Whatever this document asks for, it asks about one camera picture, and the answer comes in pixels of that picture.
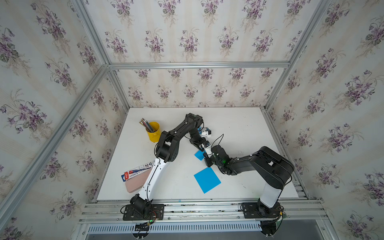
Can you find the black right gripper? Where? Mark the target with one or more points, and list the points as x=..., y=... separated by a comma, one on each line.
x=206, y=161

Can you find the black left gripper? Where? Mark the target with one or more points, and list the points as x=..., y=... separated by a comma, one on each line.
x=198, y=143

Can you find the blue paper sheet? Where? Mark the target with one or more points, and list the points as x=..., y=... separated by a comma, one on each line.
x=199, y=155
x=207, y=179

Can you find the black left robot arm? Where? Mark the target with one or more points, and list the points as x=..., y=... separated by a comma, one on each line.
x=166, y=151

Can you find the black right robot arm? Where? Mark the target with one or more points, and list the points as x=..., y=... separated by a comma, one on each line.
x=271, y=166

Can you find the blue paper sheet front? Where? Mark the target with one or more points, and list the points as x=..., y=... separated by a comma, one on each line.
x=207, y=179

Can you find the yellow pen cup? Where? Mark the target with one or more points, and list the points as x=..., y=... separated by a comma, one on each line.
x=154, y=136

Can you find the white pen box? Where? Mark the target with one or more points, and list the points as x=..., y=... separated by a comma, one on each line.
x=136, y=171

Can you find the pink pencil case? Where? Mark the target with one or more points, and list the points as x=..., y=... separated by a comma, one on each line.
x=137, y=181

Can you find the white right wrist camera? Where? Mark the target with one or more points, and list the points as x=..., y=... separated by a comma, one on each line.
x=207, y=149

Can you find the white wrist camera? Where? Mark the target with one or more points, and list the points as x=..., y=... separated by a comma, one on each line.
x=205, y=132
x=207, y=149

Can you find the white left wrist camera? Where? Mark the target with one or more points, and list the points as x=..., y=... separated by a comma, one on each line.
x=205, y=132

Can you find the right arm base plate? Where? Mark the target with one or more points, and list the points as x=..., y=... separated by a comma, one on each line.
x=258, y=210

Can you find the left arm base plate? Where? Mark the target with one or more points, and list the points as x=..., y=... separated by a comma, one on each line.
x=151, y=212

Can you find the aluminium rail frame front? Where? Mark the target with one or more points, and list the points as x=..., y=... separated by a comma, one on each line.
x=178, y=217

